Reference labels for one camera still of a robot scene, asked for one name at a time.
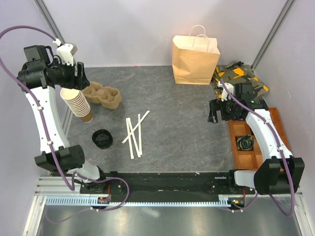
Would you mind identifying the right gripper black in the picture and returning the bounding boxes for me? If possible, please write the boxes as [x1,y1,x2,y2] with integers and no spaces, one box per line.
[207,95,241,123]

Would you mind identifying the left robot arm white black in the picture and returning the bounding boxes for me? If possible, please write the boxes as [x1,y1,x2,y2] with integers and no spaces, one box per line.
[17,43,108,193]

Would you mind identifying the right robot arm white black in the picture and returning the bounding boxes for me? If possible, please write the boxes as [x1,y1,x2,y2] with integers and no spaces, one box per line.
[208,81,305,195]

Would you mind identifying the stack of paper cups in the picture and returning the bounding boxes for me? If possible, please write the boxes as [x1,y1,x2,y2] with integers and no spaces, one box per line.
[60,88,93,123]

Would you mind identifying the brown pulp cup carrier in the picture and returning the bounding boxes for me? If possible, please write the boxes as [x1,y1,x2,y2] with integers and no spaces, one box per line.
[82,82,122,110]

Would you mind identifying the blue yellow rolled item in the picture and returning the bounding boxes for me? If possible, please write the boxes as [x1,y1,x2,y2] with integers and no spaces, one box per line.
[236,135,254,151]

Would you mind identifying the orange wooden compartment tray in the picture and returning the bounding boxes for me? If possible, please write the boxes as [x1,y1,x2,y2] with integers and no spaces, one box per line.
[228,107,291,171]

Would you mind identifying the camouflage folded cloth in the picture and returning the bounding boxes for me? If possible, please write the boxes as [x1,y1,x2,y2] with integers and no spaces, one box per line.
[211,61,269,98]

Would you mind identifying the white wrapped straw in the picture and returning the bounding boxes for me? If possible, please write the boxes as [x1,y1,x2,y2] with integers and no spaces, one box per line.
[138,114,143,156]
[122,110,150,144]
[128,118,141,157]
[126,118,134,159]

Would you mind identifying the stack of black lids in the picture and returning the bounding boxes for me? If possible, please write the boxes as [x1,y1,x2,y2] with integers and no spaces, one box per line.
[92,129,113,149]

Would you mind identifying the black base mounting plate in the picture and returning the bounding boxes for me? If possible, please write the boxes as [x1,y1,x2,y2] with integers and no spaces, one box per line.
[80,172,255,202]

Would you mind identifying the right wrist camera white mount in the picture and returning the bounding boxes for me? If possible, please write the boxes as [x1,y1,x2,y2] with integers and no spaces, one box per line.
[218,82,234,101]

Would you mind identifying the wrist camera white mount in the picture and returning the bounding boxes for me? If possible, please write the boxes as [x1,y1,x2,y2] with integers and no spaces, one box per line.
[53,38,78,66]
[218,82,234,101]

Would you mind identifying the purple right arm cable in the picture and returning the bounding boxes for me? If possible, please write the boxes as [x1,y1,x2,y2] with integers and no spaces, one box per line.
[219,78,295,217]

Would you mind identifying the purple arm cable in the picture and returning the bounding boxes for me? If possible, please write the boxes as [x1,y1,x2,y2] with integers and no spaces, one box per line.
[219,78,295,217]
[0,26,130,224]

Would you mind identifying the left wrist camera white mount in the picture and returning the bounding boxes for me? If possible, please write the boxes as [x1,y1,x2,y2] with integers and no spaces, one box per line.
[53,38,78,66]

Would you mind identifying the brown paper bag with handles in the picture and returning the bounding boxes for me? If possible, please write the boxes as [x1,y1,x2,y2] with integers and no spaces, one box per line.
[172,25,221,85]

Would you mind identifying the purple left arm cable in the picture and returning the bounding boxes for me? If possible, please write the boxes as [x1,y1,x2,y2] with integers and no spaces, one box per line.
[0,26,130,224]

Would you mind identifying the grey slotted cable duct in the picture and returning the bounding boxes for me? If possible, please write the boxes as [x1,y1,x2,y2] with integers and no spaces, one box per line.
[45,196,243,207]

